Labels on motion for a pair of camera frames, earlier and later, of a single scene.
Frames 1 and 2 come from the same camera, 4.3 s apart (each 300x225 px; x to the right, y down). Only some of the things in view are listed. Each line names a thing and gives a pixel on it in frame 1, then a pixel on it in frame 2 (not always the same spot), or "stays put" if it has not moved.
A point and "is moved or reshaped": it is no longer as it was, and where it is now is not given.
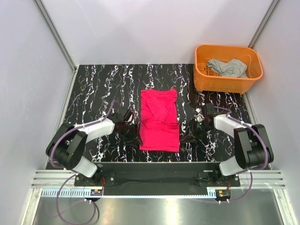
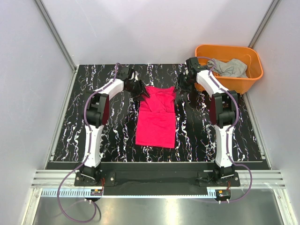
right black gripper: [193, 133] → [183, 88]
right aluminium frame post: [264, 24] stays put
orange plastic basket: [206, 79] stays put
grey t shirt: [233, 68] stays put
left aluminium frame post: [46, 18] stays put
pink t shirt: [159, 126] is moved or reshaped
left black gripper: [135, 136] → [141, 91]
